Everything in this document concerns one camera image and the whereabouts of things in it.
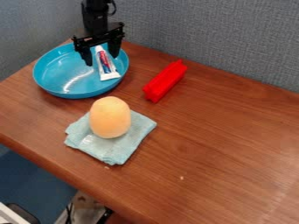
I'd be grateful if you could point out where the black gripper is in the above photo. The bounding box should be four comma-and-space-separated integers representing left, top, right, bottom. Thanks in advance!
72, 8, 126, 67

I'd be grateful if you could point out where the white toothpaste tube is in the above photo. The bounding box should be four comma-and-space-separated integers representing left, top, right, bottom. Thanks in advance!
96, 45, 120, 81

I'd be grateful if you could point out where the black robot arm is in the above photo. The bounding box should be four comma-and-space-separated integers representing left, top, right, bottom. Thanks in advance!
71, 0, 126, 67

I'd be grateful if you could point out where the blue plate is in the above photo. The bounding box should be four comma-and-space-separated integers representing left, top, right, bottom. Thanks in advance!
32, 43, 130, 99

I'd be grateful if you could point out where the red plastic block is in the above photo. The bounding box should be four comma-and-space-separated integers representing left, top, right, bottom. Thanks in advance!
143, 59, 187, 103

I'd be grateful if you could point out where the orange egg-shaped sponge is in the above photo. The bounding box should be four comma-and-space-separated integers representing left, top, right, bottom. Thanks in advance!
88, 96, 131, 138

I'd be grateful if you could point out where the light blue folded cloth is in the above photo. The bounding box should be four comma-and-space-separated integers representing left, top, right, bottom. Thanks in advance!
64, 111, 156, 165

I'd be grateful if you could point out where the beige object under table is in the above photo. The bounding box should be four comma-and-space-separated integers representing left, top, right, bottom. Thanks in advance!
53, 192, 106, 224

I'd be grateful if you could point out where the white object bottom left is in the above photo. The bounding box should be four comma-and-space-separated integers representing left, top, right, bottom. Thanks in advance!
0, 202, 27, 224

